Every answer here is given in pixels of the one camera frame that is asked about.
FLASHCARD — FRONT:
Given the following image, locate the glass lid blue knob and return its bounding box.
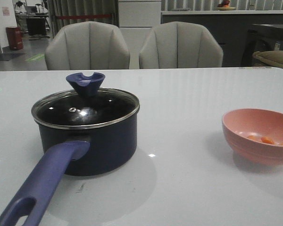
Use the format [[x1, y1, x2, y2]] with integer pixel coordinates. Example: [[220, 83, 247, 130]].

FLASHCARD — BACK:
[[31, 72, 140, 129]]

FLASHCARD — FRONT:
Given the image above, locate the orange ham piece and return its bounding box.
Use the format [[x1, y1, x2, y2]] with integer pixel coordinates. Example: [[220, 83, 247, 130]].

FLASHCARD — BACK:
[[247, 135, 258, 141], [261, 136, 275, 145]]

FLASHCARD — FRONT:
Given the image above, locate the pink bowl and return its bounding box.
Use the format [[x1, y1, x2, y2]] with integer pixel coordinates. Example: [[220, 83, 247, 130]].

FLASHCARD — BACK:
[[222, 108, 283, 166]]

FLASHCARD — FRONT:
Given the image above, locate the dark blue saucepan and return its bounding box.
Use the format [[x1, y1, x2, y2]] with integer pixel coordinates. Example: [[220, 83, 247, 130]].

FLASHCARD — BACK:
[[0, 87, 141, 226]]

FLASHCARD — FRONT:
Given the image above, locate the right beige chair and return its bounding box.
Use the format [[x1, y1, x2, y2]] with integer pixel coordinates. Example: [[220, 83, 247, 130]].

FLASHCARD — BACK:
[[139, 21, 224, 69]]

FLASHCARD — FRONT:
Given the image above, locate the beige chair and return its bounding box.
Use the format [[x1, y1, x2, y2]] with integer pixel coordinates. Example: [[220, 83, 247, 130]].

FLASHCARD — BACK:
[[139, 21, 224, 69], [45, 21, 130, 70]]

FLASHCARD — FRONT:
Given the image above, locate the left beige chair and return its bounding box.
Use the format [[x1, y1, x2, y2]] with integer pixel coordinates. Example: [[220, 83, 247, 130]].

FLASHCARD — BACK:
[[45, 21, 130, 70]]

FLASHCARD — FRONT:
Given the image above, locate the white drawer cabinet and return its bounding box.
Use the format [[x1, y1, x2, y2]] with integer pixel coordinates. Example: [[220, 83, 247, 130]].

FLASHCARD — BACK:
[[118, 0, 161, 69]]

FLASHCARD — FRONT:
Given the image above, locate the red barrier belt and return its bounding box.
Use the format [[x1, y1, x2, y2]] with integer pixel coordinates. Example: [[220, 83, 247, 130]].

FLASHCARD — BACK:
[[55, 14, 112, 20]]

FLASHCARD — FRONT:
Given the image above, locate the fruit plate on counter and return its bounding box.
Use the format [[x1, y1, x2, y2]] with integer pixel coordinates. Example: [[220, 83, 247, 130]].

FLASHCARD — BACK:
[[216, 0, 236, 11]]

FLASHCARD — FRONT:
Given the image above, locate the black desk background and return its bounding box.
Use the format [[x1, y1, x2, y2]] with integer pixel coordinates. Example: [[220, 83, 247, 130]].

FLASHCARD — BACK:
[[16, 13, 50, 37]]

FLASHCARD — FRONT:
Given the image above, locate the dark side table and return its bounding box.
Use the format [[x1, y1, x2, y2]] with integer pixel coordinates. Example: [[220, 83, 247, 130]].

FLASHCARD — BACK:
[[241, 24, 283, 66]]

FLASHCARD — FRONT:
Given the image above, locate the red trash bin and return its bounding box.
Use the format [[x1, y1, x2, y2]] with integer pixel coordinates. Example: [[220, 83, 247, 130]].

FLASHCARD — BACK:
[[6, 26, 23, 50]]

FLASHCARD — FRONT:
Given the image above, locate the olive cushion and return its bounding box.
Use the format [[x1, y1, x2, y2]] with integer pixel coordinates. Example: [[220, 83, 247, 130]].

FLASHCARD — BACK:
[[252, 50, 283, 69]]

